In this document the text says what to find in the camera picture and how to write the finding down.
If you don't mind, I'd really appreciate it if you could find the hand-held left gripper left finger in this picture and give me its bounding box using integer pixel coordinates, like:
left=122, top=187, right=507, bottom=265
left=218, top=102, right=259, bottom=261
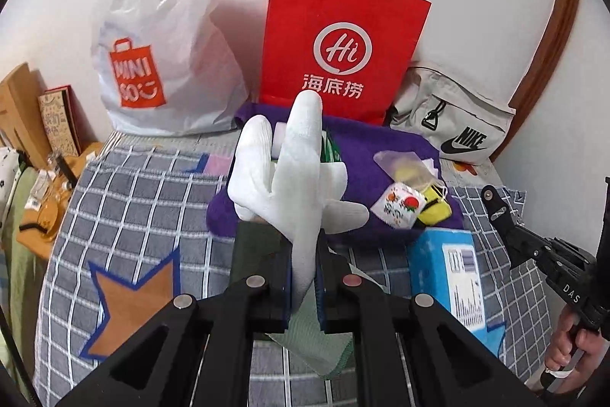
left=57, top=239, right=293, bottom=407

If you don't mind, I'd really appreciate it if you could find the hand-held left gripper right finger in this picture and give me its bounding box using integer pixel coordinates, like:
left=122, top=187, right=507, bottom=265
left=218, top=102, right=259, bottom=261
left=316, top=244, right=545, bottom=407

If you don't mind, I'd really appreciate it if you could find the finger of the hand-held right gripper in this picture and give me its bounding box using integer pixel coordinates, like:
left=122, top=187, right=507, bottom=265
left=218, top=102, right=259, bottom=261
left=480, top=184, right=543, bottom=269

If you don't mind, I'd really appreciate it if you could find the yellow pouch with black straps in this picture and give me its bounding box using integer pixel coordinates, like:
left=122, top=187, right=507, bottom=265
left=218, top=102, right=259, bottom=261
left=416, top=186, right=454, bottom=227

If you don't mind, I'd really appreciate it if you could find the white glove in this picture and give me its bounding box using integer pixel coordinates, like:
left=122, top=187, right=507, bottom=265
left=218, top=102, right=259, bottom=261
left=227, top=91, right=371, bottom=309

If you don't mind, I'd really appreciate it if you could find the green snack packet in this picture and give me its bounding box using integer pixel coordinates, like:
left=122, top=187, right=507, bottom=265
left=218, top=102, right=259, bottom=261
left=319, top=127, right=342, bottom=165

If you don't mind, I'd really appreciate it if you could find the person's right hand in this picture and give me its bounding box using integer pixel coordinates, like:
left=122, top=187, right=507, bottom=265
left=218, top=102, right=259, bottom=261
left=544, top=306, right=610, bottom=385

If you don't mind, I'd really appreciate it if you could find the light green cloth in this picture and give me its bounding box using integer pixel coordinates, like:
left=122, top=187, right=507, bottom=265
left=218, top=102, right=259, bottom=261
left=266, top=283, right=356, bottom=380

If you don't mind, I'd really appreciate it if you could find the blue cardboard box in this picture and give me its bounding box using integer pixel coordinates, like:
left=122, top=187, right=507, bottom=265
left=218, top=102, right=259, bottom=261
left=407, top=228, right=502, bottom=359

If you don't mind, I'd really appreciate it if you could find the floral patterned pouch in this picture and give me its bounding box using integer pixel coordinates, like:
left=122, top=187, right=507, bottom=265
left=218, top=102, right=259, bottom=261
left=370, top=181, right=428, bottom=229

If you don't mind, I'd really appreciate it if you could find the translucent bag with yellow item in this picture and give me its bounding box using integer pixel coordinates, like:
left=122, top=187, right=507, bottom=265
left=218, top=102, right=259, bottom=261
left=372, top=149, right=447, bottom=191

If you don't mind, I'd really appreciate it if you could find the beige sling bag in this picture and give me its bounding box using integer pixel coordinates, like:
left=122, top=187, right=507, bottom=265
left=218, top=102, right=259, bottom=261
left=388, top=61, right=518, bottom=166

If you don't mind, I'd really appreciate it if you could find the plaid star bed sheet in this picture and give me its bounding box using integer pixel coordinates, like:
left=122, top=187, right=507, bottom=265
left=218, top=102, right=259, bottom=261
left=38, top=130, right=559, bottom=407

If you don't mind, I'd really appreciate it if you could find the purple towel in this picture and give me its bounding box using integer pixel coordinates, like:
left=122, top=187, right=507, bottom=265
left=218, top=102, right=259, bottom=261
left=206, top=102, right=466, bottom=251

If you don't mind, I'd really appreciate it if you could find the red paper shopping bag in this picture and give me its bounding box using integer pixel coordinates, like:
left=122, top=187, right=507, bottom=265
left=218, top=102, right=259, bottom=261
left=260, top=0, right=432, bottom=127

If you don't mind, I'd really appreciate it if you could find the pale green blanket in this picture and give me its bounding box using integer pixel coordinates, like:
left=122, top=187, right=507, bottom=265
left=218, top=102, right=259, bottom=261
left=0, top=167, right=54, bottom=343

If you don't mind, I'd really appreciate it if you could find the patterned gift box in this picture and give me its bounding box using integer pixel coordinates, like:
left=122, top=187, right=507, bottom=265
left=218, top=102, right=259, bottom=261
left=37, top=86, right=82, bottom=158

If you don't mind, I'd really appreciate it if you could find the white plastic shopping bag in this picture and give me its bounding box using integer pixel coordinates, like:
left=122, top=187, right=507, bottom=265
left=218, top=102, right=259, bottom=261
left=90, top=0, right=249, bottom=137

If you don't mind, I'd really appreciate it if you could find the wooden bed frame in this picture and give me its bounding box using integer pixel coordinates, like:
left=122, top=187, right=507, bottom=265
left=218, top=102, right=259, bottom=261
left=491, top=0, right=585, bottom=161

